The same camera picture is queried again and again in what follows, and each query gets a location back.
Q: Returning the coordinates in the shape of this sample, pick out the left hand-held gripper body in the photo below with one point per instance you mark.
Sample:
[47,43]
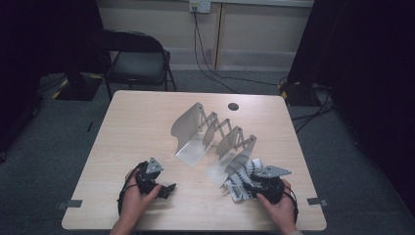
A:
[147,181]

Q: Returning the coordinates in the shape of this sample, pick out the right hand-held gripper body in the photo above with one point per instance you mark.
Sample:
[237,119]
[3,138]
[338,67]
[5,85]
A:
[269,189]

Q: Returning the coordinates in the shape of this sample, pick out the white black striped cloth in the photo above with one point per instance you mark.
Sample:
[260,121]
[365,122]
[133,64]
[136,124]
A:
[241,178]

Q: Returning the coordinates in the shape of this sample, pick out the person's right hand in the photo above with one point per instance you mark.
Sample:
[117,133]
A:
[280,212]

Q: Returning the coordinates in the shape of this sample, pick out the person's left hand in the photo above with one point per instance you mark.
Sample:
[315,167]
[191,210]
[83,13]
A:
[130,202]

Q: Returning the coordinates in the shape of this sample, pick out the grey tape strip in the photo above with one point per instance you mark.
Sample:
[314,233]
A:
[317,201]
[70,204]

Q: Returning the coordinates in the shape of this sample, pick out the black round table grommet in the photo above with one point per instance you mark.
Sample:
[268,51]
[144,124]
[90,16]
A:
[233,106]

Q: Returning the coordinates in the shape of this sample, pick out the black stand base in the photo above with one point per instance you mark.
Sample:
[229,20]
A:
[297,96]
[81,89]

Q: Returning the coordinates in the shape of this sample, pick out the black folding chair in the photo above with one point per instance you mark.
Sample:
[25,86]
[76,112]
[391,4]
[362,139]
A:
[137,67]

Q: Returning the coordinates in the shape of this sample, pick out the black curtain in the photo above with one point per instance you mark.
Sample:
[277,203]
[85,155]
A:
[32,49]
[365,65]

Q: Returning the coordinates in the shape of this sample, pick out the white wall socket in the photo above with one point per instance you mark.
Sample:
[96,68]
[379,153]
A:
[199,6]

